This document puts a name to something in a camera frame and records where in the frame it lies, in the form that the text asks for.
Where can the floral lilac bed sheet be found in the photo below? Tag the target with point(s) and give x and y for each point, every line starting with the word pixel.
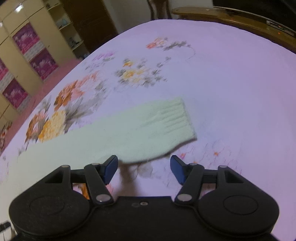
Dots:
pixel 238 88

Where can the pale green knit sweater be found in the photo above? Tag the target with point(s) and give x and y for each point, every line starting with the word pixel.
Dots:
pixel 142 133

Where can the dark wooden door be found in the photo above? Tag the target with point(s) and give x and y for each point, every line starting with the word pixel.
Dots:
pixel 92 22

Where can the open cream shelf unit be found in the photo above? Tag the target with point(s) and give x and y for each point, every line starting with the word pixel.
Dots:
pixel 66 27

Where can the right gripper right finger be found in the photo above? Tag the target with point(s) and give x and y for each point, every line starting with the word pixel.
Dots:
pixel 190 176

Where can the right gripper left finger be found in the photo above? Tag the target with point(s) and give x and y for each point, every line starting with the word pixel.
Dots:
pixel 98 176

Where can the wooden bed footboard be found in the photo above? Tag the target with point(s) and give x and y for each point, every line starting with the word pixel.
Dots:
pixel 251 23

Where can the cream wardrobe with pink posters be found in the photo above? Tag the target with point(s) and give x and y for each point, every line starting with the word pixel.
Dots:
pixel 32 49

